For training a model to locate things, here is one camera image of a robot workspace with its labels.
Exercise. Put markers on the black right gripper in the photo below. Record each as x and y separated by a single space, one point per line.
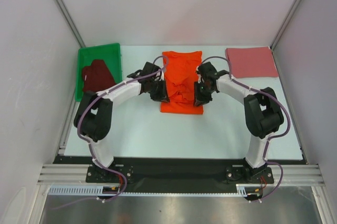
201 95

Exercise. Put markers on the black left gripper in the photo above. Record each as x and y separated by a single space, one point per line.
162 95

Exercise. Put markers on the orange t-shirt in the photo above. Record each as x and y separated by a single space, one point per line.
180 76

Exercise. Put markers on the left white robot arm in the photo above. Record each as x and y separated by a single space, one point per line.
93 118

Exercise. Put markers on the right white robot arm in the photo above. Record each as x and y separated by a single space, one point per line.
263 117

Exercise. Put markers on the green plastic bin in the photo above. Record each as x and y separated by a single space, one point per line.
109 53

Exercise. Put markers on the dark red t-shirt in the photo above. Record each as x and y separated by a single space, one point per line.
97 77

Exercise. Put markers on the folded pink t-shirt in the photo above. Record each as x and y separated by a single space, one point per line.
251 62

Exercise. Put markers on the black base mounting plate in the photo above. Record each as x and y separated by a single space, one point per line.
153 185

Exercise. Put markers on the white slotted cable duct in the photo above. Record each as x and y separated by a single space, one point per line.
107 191

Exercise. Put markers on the aluminium frame rail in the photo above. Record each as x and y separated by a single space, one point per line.
292 175

